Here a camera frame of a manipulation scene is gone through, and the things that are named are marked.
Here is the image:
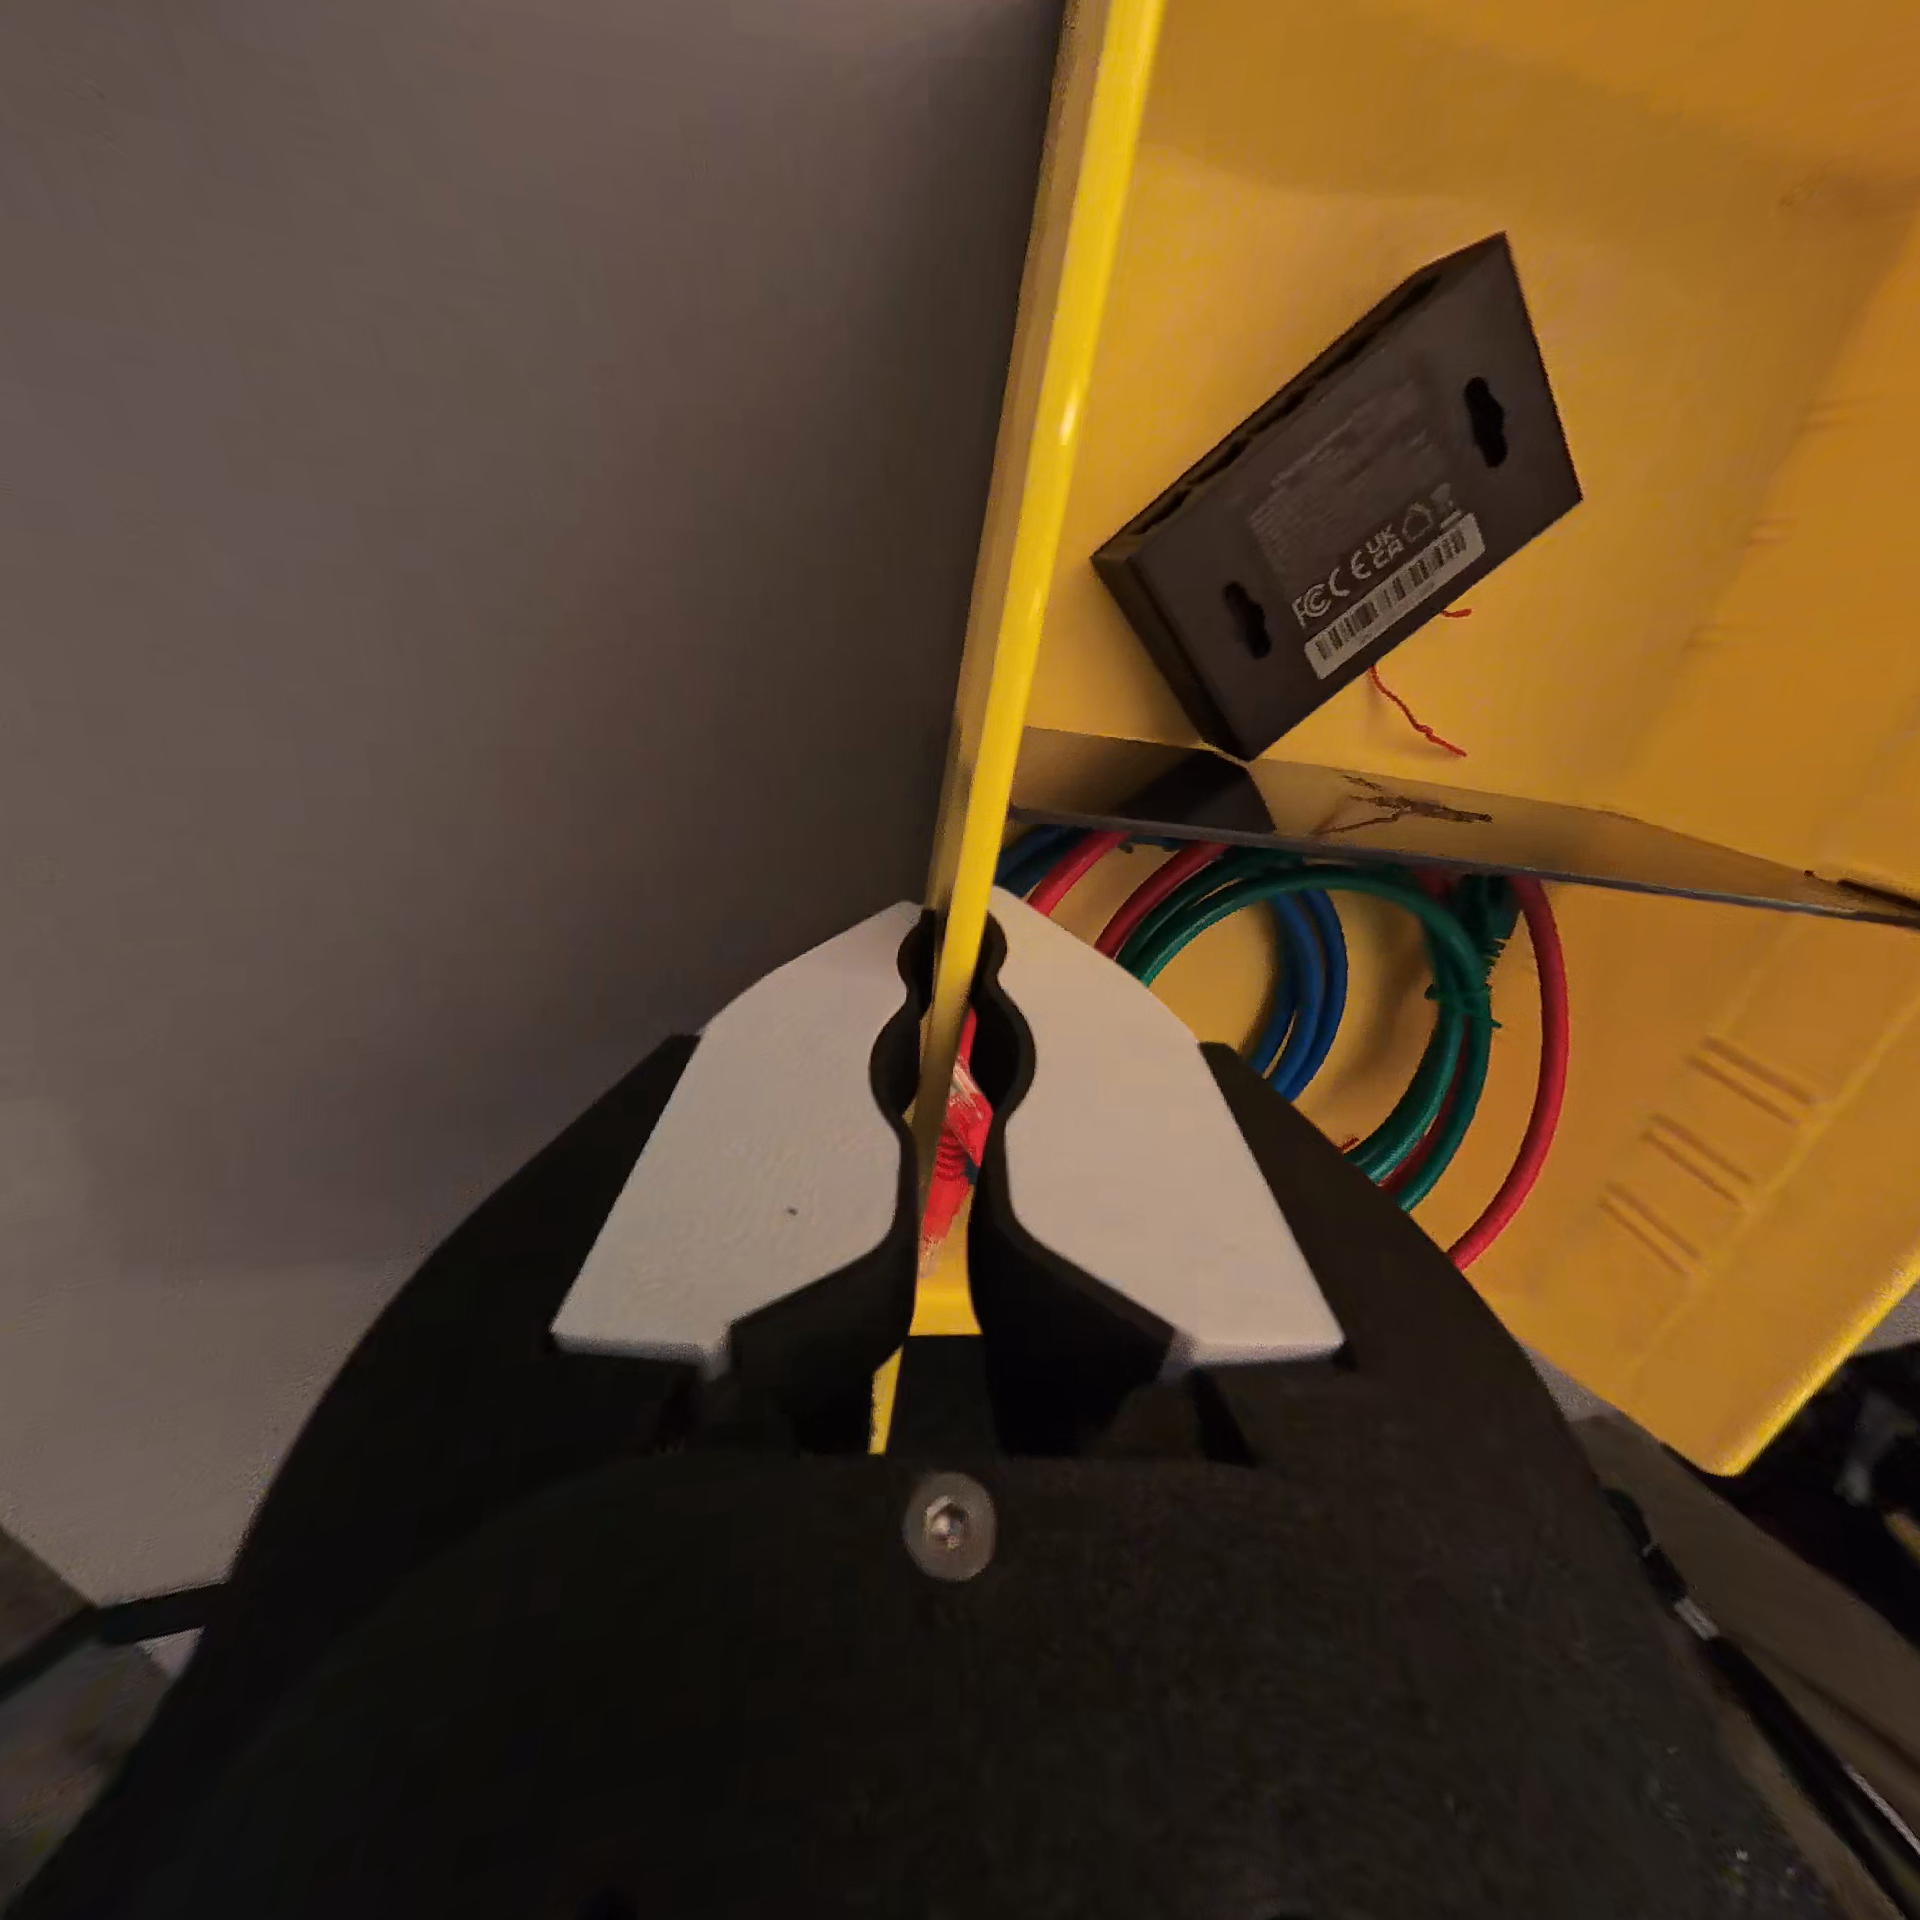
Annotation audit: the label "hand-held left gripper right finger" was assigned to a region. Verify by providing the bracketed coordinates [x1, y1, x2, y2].
[970, 892, 1350, 1451]

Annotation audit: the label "yellow plastic bin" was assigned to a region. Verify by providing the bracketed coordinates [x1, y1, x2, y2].
[867, 0, 1920, 1479]

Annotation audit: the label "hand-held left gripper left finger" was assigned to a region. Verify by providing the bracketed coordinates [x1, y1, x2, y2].
[552, 901, 938, 1447]

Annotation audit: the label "black glossy strap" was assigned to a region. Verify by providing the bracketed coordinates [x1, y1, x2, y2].
[1605, 1479, 1920, 1891]

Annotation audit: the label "green ethernet cable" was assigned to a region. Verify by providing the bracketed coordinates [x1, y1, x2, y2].
[1114, 854, 1521, 1193]

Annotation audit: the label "black bin divider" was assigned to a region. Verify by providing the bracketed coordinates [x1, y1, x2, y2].
[1010, 727, 1920, 935]

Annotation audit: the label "red ethernet cable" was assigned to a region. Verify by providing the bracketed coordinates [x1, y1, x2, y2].
[911, 830, 1573, 1279]

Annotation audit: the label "thin red twist tie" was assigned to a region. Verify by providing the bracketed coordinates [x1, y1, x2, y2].
[1365, 598, 1476, 762]

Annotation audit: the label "black ethernet switch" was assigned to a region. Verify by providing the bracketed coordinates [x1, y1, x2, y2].
[1091, 233, 1589, 763]

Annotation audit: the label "blue ethernet cable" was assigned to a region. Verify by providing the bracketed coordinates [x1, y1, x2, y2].
[994, 823, 1354, 1107]

